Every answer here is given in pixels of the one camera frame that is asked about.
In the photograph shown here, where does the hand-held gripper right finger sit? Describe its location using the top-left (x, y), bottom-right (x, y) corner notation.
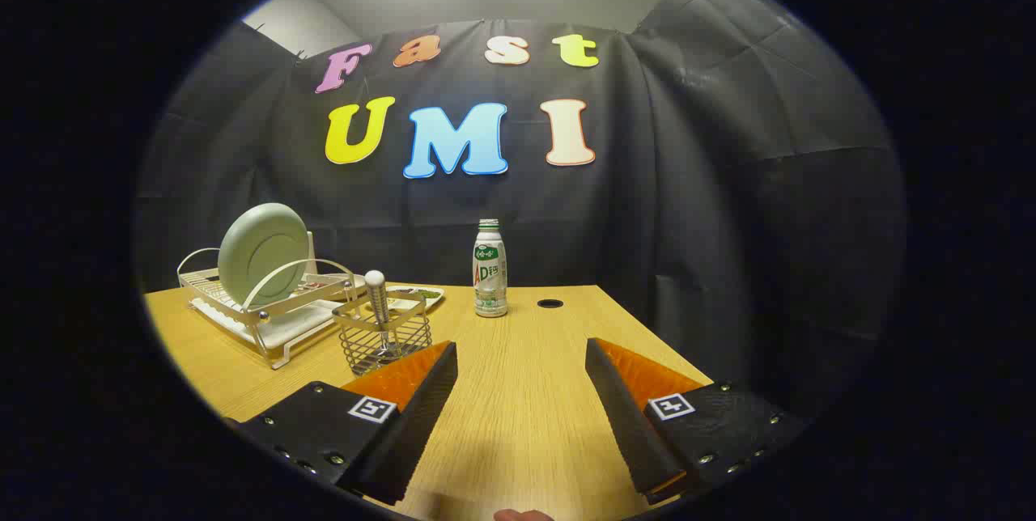
top-left (584, 337), bottom-right (810, 506)

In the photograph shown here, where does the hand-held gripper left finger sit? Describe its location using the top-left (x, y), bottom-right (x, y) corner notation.
top-left (223, 341), bottom-right (459, 506)

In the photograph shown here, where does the metal wire basket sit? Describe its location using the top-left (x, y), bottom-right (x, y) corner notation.
top-left (332, 290), bottom-right (434, 377)

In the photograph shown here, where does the spoon with striped handle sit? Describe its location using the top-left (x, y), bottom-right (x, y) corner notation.
top-left (363, 269), bottom-right (405, 360)

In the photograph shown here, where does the pale green plate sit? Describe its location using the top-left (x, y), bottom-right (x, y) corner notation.
top-left (217, 202), bottom-right (312, 307)

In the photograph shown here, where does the white wire dish rack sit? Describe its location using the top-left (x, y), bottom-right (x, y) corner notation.
top-left (176, 231), bottom-right (369, 370)

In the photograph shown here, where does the white divided tray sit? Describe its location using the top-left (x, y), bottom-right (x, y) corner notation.
top-left (387, 285), bottom-right (446, 313)

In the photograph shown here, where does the white drink bottle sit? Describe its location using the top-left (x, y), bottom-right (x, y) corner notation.
top-left (473, 218), bottom-right (509, 319)

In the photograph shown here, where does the white drip tray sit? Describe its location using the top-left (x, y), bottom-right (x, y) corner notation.
top-left (190, 294), bottom-right (349, 354)

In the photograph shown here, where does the black backdrop cloth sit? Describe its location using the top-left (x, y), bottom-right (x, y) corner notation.
top-left (134, 0), bottom-right (907, 425)

